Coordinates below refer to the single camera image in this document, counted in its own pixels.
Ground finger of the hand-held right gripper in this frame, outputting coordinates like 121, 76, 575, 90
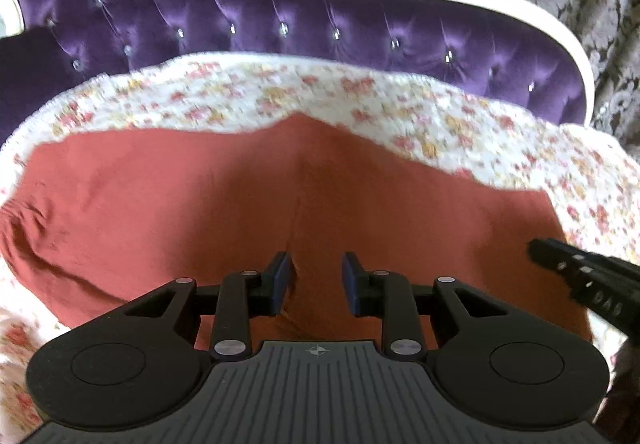
527, 237, 577, 276

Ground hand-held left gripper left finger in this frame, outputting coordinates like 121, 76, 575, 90
122, 251, 293, 358

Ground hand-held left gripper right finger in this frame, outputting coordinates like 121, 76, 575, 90
340, 251, 505, 358

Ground rust red pants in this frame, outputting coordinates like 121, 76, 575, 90
0, 113, 596, 350

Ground floral printed blanket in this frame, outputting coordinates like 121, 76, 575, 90
0, 52, 640, 431

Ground purple tufted velvet sofa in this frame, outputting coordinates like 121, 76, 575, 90
0, 0, 596, 146

